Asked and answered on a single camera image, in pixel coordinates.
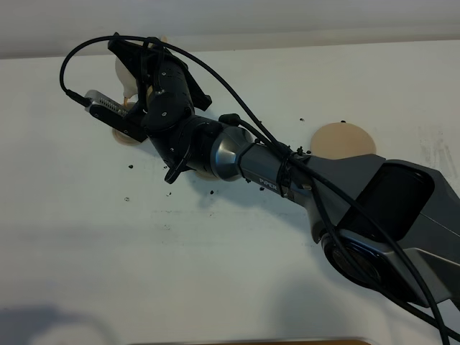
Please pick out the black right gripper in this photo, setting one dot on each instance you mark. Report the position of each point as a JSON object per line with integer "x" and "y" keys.
{"x": 165, "y": 111}

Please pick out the beige ceramic teapot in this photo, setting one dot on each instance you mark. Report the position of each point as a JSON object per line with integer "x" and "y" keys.
{"x": 138, "y": 66}

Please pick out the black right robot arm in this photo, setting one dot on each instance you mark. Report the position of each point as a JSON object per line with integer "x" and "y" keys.
{"x": 383, "y": 224}

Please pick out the beige teapot saucer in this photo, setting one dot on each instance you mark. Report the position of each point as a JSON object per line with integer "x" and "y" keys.
{"x": 341, "y": 140}

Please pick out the beige left cup saucer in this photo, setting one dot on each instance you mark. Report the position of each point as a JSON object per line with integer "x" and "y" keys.
{"x": 123, "y": 139}

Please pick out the beige cup saucer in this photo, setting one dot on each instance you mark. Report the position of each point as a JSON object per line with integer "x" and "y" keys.
{"x": 205, "y": 176}
{"x": 123, "y": 139}

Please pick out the beige middle cup saucer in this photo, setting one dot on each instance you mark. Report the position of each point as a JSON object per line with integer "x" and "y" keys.
{"x": 205, "y": 176}

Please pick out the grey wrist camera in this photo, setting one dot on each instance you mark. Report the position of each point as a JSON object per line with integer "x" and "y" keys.
{"x": 112, "y": 114}

